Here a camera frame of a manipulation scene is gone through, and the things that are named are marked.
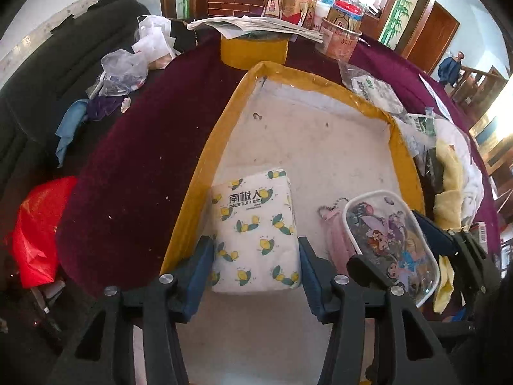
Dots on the clear plastic bag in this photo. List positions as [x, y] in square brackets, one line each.
[124, 72]

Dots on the green print wet wipe packet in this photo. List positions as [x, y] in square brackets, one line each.
[373, 90]

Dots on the stack of newspapers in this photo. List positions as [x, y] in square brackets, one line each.
[235, 27]

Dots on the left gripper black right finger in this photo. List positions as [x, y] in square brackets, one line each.
[406, 349]

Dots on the lemon print tissue pack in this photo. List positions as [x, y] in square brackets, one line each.
[255, 235]

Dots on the blue cloth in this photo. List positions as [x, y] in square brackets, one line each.
[74, 116]

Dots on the person in blue jacket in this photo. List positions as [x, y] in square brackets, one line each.
[449, 69]

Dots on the clear plastic snack tub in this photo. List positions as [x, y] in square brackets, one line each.
[338, 43]

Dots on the pink keychain pouch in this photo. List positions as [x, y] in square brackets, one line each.
[339, 246]

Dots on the maroon tablecloth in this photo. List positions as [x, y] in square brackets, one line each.
[118, 222]

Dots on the red plastic bag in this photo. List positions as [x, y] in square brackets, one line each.
[33, 244]

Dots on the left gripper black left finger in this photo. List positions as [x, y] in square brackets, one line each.
[102, 350]

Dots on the yellow tape roll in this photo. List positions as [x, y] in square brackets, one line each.
[244, 53]

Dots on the cartoon print clear pouch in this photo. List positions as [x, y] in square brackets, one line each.
[380, 226]

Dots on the yellow terry towel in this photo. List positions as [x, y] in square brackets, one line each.
[448, 215]

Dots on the dark sofa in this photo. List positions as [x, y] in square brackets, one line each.
[35, 98]

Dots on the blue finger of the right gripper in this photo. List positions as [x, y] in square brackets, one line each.
[439, 241]

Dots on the yellow padded envelope tray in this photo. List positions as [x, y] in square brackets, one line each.
[330, 143]

